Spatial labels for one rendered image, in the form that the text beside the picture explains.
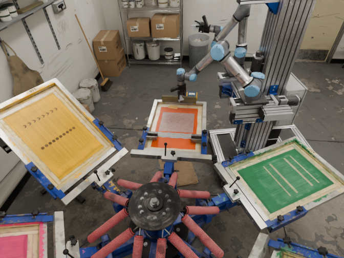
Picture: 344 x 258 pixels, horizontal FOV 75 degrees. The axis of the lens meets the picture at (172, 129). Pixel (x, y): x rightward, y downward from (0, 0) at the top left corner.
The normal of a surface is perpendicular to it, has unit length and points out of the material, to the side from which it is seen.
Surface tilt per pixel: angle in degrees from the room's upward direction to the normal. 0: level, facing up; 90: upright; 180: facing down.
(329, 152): 0
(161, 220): 0
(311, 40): 90
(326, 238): 0
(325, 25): 90
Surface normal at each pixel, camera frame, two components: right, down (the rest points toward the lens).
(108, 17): -0.12, 0.67
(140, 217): -0.04, -0.73
